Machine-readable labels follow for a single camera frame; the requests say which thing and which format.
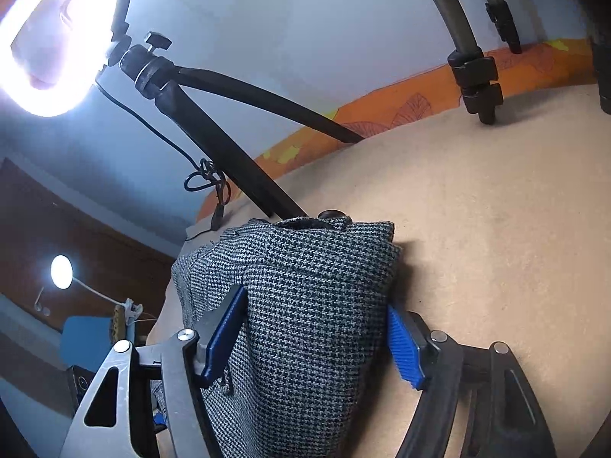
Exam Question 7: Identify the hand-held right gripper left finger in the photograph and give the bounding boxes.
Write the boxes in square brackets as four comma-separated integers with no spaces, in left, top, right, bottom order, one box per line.
[60,284,249,458]

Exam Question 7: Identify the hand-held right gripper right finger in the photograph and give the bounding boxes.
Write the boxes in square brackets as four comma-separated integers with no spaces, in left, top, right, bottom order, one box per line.
[386,304,557,458]

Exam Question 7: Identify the grey houndstooth pants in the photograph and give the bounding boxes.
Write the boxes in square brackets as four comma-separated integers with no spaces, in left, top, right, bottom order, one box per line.
[152,210,402,458]

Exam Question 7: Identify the blue chair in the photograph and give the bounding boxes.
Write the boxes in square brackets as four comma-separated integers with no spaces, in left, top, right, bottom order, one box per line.
[61,316,118,373]

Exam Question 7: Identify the beige blanket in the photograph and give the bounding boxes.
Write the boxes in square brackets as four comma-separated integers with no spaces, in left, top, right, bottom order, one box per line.
[143,83,611,458]

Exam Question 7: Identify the black box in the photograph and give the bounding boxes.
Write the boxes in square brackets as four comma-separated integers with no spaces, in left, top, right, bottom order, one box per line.
[67,365,96,421]

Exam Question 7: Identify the white gooseneck desk lamp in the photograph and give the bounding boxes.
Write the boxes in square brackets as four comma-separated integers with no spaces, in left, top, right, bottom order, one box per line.
[36,254,144,326]

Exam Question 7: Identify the orange leaf-print bedsheet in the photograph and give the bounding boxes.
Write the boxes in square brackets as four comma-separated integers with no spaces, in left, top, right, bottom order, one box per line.
[196,38,597,223]

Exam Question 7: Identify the small black tripod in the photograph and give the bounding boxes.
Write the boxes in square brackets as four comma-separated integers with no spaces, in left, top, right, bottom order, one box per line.
[98,31,366,220]

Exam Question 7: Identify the large metal tripod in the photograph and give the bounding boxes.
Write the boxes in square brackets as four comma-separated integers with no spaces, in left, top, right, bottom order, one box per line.
[411,0,611,127]

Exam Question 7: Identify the black power cable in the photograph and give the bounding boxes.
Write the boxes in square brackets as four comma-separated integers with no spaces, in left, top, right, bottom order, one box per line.
[95,81,231,242]

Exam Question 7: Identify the white ring light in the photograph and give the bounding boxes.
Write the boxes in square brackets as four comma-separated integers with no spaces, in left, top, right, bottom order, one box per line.
[0,0,129,118]

